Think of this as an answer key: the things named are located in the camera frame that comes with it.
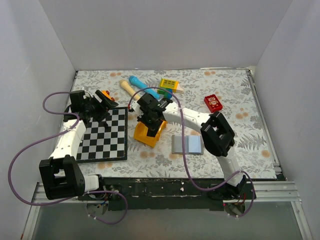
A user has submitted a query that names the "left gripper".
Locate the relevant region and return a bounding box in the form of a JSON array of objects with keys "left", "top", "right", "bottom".
[{"left": 84, "top": 91, "right": 118, "bottom": 122}]

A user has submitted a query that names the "yellow toy bin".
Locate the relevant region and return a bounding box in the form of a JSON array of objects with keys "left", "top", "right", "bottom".
[{"left": 133, "top": 119, "right": 168, "bottom": 149}]

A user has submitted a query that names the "grey card holder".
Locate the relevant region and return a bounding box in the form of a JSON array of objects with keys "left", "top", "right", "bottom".
[{"left": 171, "top": 135, "right": 204, "bottom": 155}]

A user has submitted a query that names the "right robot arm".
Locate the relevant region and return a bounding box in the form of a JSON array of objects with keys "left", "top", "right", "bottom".
[{"left": 128, "top": 93, "right": 250, "bottom": 199}]

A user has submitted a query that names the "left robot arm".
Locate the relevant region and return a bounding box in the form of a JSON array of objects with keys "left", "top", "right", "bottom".
[{"left": 39, "top": 90, "right": 118, "bottom": 200}]

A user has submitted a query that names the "orange toy car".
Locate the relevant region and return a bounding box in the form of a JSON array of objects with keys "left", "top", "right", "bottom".
[{"left": 102, "top": 90, "right": 115, "bottom": 101}]

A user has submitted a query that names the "cream wooden pin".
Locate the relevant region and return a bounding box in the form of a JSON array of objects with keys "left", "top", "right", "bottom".
[{"left": 119, "top": 79, "right": 140, "bottom": 101}]

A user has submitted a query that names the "colourful block house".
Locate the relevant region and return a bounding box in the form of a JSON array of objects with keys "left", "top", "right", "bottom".
[{"left": 157, "top": 78, "right": 184, "bottom": 95}]

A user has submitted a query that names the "black white chessboard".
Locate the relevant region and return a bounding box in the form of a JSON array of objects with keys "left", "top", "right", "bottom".
[{"left": 76, "top": 107, "right": 128, "bottom": 163}]

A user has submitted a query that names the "red owl block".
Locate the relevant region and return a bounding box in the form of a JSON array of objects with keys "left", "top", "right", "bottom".
[{"left": 204, "top": 94, "right": 223, "bottom": 113}]

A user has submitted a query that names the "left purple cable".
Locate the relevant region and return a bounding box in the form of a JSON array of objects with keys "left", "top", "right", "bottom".
[{"left": 7, "top": 91, "right": 129, "bottom": 225}]

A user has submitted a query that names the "purple cable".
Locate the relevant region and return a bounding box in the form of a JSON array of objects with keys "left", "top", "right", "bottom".
[
  {"left": 127, "top": 86, "right": 256, "bottom": 218},
  {"left": 7, "top": 91, "right": 129, "bottom": 225}
]

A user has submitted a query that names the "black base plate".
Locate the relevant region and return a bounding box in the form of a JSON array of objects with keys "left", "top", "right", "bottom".
[{"left": 43, "top": 176, "right": 286, "bottom": 212}]

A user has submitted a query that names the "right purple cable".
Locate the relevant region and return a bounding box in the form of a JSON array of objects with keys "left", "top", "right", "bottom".
[{"left": 127, "top": 86, "right": 256, "bottom": 218}]

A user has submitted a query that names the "aluminium frame rail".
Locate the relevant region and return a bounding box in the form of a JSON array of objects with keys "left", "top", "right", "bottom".
[{"left": 22, "top": 181, "right": 313, "bottom": 240}]

